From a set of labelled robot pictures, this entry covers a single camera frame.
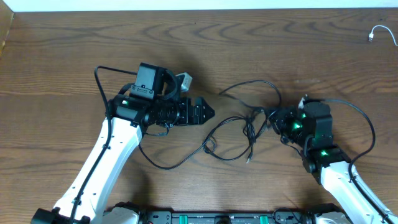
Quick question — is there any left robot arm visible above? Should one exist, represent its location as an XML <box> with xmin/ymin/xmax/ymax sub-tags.
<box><xmin>31</xmin><ymin>63</ymin><xmax>215</xmax><ymax>223</ymax></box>

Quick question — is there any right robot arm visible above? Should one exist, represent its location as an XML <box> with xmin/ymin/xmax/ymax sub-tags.
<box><xmin>269</xmin><ymin>97</ymin><xmax>397</xmax><ymax>223</ymax></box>

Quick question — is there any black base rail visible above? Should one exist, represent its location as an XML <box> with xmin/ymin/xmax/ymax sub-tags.
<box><xmin>102</xmin><ymin>202</ymin><xmax>354</xmax><ymax>224</ymax></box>

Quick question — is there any white usb cable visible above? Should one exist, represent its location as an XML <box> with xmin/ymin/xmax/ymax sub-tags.
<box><xmin>368</xmin><ymin>24</ymin><xmax>398</xmax><ymax>47</ymax></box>

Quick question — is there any cardboard box edge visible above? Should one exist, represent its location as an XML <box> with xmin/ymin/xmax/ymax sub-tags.
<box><xmin>0</xmin><ymin>0</ymin><xmax>14</xmax><ymax>54</ymax></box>

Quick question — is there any black usb cable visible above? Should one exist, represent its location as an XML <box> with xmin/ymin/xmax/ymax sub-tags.
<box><xmin>138</xmin><ymin>79</ymin><xmax>283</xmax><ymax>170</ymax></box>

